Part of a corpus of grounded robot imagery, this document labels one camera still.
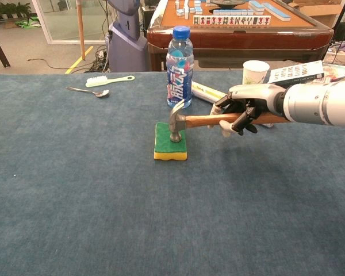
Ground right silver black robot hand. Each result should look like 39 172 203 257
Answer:
208 83 287 138

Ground wooden handle claw hammer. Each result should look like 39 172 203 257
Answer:
168 99 291 143

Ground green yellow scouring sponge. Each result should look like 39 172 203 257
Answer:
154 121 188 160

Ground white paper cup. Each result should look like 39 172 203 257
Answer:
242 60 270 86

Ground white cover paperback book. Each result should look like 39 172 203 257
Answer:
267 60 325 85

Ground white printed wrap roll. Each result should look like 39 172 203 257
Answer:
190 81 274 128

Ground brown mahjong table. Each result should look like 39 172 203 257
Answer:
146 0 334 72

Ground upright mahjong tile row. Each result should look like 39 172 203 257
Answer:
193 14 272 26

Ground blue cap drink bottle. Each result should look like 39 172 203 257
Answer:
166 25 195 109

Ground teal snack bag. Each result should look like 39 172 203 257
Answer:
321 63 345 84

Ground cardboard box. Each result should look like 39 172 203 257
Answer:
287 0 345 28

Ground blue white mahjong tile cluster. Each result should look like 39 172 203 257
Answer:
174 0 204 20

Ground black tripod stand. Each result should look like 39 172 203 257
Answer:
332 0 345 32

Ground metal spoon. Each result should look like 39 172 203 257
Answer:
65 86 110 98

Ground light green scrub brush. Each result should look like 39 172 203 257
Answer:
85 75 136 88

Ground blue felt table cloth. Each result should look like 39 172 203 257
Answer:
0 70 345 276

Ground wooden pole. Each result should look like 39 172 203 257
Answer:
75 0 86 61

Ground white framed glass partition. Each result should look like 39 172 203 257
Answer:
31 0 110 45

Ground green plastic sheet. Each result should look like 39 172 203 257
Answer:
16 18 43 29

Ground green potted plants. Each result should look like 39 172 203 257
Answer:
0 2 32 28

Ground blue white mahjong tile wall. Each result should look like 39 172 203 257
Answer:
213 9 255 16
263 2 292 21

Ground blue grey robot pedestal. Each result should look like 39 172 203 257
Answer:
106 0 149 72

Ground tangled floor cable bundle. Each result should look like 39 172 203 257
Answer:
87 44 112 73

